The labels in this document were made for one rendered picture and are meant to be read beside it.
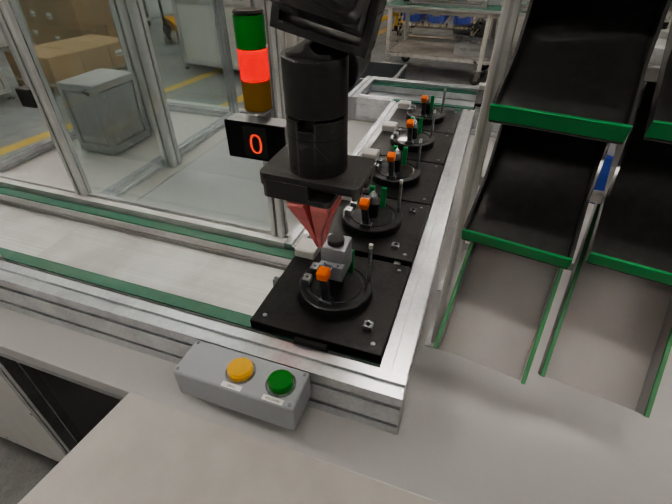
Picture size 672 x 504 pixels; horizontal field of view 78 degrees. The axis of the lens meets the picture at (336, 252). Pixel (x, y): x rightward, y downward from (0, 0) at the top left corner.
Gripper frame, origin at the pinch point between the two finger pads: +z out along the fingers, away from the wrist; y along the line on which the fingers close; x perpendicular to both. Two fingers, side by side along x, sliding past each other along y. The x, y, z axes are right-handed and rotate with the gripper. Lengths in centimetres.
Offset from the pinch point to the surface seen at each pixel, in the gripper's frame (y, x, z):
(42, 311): 62, 1, 35
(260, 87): 22.7, -29.2, -5.3
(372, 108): 31, -135, 37
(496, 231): -19.1, -14.2, 4.2
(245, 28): 23.9, -28.9, -14.3
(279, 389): 5.5, 4.8, 26.5
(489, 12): 7, -521, 61
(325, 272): 4.5, -11.8, 16.8
